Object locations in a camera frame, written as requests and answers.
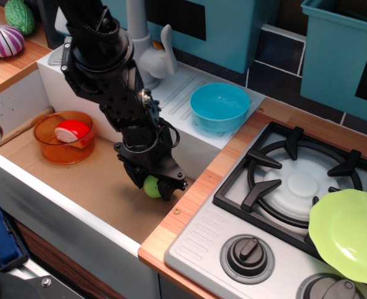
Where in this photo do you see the purple striped toy onion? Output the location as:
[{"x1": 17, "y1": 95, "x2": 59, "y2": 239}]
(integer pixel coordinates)
[{"x1": 0, "y1": 24, "x2": 24, "y2": 58}]

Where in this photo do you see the green toy pear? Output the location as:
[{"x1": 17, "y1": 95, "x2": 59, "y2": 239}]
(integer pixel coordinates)
[{"x1": 143, "y1": 176, "x2": 161, "y2": 199}]

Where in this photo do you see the light green plastic plate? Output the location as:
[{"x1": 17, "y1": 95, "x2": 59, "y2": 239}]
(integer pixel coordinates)
[{"x1": 308, "y1": 189, "x2": 367, "y2": 284}]

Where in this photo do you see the grey toy faucet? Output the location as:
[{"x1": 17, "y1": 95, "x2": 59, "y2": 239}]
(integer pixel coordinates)
[{"x1": 126, "y1": 0, "x2": 178, "y2": 90}]

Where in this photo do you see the grey stove knob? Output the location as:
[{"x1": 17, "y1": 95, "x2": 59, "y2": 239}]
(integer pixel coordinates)
[
  {"x1": 296, "y1": 273, "x2": 364, "y2": 299},
  {"x1": 220, "y1": 234, "x2": 275, "y2": 285}
]

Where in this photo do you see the red white toy fruit slice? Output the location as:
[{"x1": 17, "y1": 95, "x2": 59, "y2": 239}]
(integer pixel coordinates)
[{"x1": 54, "y1": 120, "x2": 90, "y2": 143}]

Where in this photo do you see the green toy vegetable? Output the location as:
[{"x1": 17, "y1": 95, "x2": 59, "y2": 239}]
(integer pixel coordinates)
[{"x1": 4, "y1": 0, "x2": 36, "y2": 36}]

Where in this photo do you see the orange transparent pot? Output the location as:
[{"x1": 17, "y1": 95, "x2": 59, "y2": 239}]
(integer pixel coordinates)
[{"x1": 32, "y1": 111, "x2": 97, "y2": 164}]

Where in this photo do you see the blue clamp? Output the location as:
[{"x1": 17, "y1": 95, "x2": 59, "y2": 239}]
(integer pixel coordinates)
[{"x1": 0, "y1": 208, "x2": 29, "y2": 273}]

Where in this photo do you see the teal storage bin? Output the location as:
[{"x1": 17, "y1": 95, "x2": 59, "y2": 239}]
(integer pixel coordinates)
[
  {"x1": 300, "y1": 1, "x2": 367, "y2": 120},
  {"x1": 144, "y1": 1, "x2": 280, "y2": 73}
]

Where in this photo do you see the blue plastic bowl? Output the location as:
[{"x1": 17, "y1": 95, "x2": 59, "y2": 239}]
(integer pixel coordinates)
[{"x1": 190, "y1": 83, "x2": 251, "y2": 133}]

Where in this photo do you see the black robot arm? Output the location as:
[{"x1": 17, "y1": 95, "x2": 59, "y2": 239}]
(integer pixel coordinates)
[{"x1": 57, "y1": 1, "x2": 188, "y2": 201}]

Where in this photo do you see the silver toy stove top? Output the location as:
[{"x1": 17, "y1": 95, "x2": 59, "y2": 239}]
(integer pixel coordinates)
[{"x1": 164, "y1": 128, "x2": 367, "y2": 298}]

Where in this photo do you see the brown cardboard sheet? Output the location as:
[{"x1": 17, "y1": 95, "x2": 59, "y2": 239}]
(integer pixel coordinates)
[{"x1": 0, "y1": 107, "x2": 184, "y2": 244}]

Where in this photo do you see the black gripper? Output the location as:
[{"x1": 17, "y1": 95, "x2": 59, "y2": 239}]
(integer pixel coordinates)
[{"x1": 114, "y1": 136, "x2": 188, "y2": 201}]

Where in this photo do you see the white toy sink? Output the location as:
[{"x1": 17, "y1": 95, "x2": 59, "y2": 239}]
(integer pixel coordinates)
[{"x1": 0, "y1": 27, "x2": 267, "y2": 299}]

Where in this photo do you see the white soap dispenser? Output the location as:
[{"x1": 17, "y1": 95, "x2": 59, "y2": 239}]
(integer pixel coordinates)
[{"x1": 54, "y1": 7, "x2": 70, "y2": 37}]

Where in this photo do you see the grey spatula blue handle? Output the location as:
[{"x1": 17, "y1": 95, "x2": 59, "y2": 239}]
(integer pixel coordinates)
[{"x1": 47, "y1": 46, "x2": 64, "y2": 66}]

